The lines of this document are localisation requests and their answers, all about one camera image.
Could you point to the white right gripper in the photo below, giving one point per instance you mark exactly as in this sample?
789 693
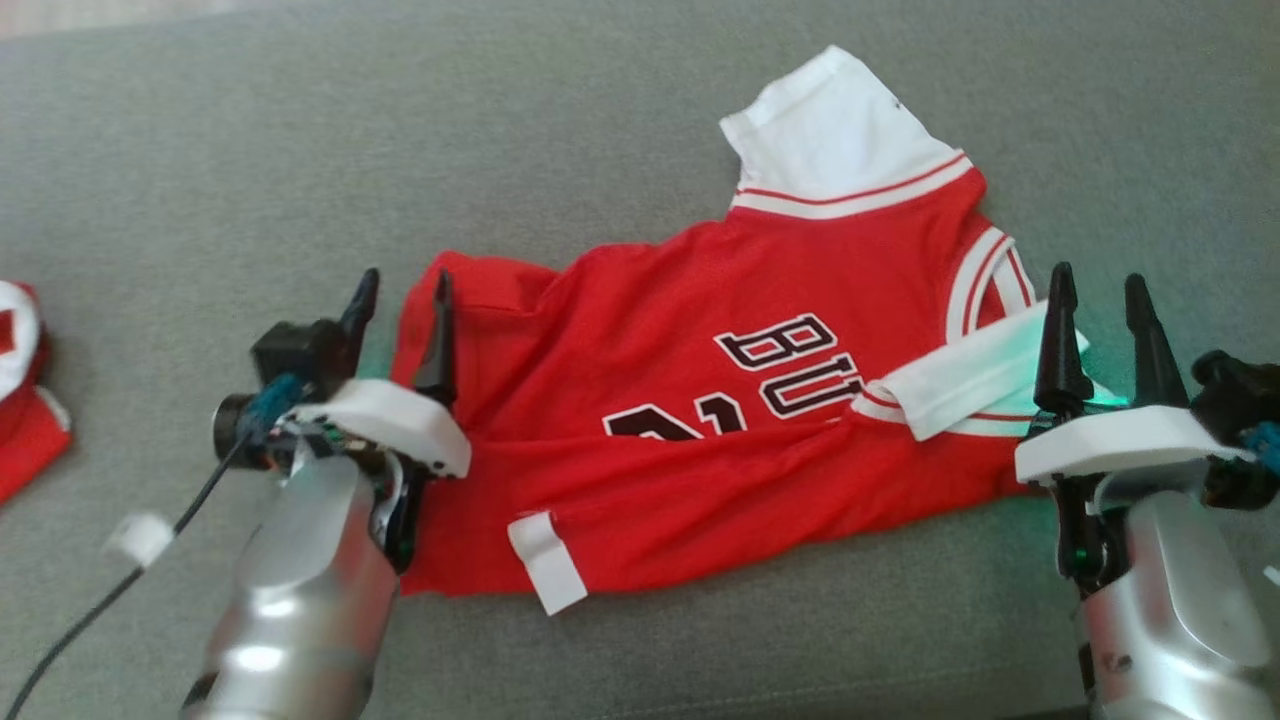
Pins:
1120 440

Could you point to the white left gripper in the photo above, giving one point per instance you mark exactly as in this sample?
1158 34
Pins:
390 415

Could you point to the red printed basketball jersey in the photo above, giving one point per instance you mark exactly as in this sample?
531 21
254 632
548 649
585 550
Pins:
700 480

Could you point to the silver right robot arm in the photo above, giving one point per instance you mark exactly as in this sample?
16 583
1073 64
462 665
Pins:
1170 600

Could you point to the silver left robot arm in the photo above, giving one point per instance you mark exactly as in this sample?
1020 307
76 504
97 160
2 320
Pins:
300 600

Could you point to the red and white shorts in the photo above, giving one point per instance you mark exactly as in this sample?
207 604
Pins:
25 440

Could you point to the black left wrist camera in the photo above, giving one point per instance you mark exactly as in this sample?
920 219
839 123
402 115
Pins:
300 350

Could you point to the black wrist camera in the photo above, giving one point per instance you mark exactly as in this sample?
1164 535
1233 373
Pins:
1230 385
300 350

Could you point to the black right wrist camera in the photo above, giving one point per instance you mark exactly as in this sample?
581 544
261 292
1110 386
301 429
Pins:
1230 385

